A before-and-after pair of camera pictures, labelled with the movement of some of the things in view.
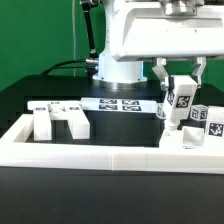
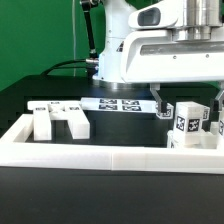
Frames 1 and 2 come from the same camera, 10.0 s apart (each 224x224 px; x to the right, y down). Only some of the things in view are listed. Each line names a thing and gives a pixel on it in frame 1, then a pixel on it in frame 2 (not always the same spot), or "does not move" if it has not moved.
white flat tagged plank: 121,104 does not move
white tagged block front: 179,101 → 189,116
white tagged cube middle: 161,113 does not move
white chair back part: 44,112 does not move
